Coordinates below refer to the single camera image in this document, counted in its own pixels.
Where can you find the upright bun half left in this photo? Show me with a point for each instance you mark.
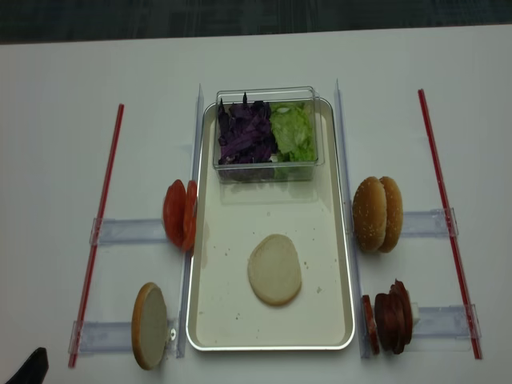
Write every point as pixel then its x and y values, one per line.
pixel 149 326

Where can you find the dark red meat slices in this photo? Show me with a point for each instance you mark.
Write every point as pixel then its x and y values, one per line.
pixel 394 318

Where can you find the lower right clear holder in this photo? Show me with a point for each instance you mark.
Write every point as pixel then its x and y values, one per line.
pixel 448 322

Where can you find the thin red sausage slice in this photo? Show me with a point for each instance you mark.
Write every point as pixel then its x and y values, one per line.
pixel 370 324

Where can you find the sesame bun top rear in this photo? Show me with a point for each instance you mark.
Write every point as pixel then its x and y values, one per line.
pixel 394 214

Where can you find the left red strip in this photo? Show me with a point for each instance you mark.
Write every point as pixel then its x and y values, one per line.
pixel 93 249

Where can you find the clear plastic salad box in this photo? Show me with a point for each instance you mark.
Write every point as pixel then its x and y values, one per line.
pixel 274 171

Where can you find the cream metal tray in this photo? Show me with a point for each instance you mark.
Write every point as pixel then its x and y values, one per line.
pixel 223 311

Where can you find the upper right clear holder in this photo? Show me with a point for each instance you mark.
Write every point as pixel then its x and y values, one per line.
pixel 437 223

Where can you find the purple cabbage shreds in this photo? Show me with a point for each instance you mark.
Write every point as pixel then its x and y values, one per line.
pixel 245 133

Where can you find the sesame bun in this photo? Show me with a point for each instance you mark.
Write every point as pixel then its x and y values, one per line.
pixel 369 210
pixel 394 214

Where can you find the upper left clear holder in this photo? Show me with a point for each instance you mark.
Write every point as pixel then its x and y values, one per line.
pixel 107 231

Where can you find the lower left clear holder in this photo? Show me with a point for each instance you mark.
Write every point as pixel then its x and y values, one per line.
pixel 89 337

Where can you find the bottom bun on tray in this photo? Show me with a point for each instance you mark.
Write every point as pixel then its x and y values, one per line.
pixel 274 270

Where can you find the sesame bun top front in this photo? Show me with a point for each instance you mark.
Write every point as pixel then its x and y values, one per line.
pixel 369 210

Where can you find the clear holder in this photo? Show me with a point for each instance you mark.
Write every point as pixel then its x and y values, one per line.
pixel 437 223
pixel 89 337
pixel 448 322
pixel 107 231

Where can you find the right tomato slice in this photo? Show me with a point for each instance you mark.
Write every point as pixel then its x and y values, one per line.
pixel 189 219

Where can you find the tomato slice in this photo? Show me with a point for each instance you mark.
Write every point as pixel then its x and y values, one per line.
pixel 173 213
pixel 189 219

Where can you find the red strip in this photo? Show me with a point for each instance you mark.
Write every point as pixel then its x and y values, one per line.
pixel 475 342
pixel 93 249

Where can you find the left tomato slice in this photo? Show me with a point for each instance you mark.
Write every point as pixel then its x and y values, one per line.
pixel 173 213

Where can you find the black object bottom left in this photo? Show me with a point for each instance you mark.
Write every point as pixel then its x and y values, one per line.
pixel 33 370

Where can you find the green lettuce pile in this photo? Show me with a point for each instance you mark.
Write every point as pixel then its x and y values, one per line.
pixel 293 131

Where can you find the right red strip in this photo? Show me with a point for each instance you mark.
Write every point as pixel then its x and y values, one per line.
pixel 475 342

